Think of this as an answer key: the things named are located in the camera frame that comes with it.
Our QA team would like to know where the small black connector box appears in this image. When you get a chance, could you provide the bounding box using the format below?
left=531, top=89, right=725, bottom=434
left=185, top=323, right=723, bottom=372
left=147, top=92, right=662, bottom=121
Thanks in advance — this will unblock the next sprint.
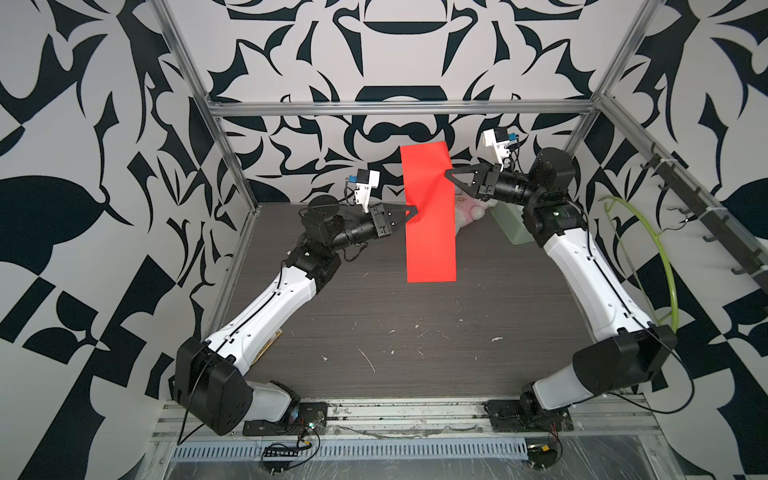
left=527, top=444, right=560, bottom=471

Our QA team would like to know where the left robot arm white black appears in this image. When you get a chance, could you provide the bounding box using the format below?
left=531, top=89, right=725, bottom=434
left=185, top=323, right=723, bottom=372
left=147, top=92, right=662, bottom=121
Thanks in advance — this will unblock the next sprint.
left=170, top=195, right=418, bottom=436

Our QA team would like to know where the white slotted cable duct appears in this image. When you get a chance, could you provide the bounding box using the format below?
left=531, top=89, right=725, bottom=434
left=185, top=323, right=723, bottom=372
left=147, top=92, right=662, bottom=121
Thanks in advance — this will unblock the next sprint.
left=171, top=437, right=528, bottom=462

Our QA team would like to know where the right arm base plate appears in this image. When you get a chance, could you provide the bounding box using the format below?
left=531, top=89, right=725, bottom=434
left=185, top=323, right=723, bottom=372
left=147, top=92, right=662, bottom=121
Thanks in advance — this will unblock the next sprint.
left=483, top=396, right=574, bottom=432

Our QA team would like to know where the green tissue box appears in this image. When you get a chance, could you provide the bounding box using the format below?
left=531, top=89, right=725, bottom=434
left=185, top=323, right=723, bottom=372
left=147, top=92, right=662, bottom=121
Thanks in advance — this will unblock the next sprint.
left=491, top=202, right=534, bottom=245

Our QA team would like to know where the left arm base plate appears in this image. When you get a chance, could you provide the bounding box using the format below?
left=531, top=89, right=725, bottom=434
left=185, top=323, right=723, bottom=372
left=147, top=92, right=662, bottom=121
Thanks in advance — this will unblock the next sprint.
left=242, top=401, right=329, bottom=437

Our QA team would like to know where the yellow snack packet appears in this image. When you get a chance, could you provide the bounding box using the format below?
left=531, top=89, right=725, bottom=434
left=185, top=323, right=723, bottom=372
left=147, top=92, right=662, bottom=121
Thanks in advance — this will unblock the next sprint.
left=253, top=328, right=282, bottom=364

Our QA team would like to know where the black hook rail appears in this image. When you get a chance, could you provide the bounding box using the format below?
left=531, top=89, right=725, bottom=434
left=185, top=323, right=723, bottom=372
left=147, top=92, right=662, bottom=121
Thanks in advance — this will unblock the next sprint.
left=643, top=142, right=767, bottom=292

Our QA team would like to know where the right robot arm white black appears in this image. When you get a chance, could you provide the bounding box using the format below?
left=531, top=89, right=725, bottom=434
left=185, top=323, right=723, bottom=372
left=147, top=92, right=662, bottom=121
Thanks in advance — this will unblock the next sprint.
left=445, top=148, right=677, bottom=417

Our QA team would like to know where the white plush teddy bear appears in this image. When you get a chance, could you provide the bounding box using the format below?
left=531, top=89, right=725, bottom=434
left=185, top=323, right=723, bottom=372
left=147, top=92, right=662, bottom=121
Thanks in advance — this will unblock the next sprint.
left=454, top=187, right=498, bottom=233

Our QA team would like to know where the aluminium frame crossbar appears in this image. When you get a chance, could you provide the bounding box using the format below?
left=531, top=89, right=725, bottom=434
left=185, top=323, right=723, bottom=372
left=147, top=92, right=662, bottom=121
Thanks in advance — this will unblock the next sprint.
left=208, top=99, right=593, bottom=117

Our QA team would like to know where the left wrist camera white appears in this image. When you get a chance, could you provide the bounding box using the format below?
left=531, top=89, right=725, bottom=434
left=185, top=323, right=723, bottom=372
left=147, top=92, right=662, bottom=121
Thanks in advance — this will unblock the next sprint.
left=344, top=169, right=380, bottom=213

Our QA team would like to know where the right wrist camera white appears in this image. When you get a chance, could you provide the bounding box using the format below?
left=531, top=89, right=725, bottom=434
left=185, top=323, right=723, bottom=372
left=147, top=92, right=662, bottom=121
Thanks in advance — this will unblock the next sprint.
left=481, top=127, right=519, bottom=168

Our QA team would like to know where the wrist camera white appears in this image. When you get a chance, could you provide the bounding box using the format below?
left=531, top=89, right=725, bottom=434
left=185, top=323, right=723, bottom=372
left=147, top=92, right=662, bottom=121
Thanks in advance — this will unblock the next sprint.
left=481, top=127, right=519, bottom=168
left=344, top=169, right=380, bottom=213

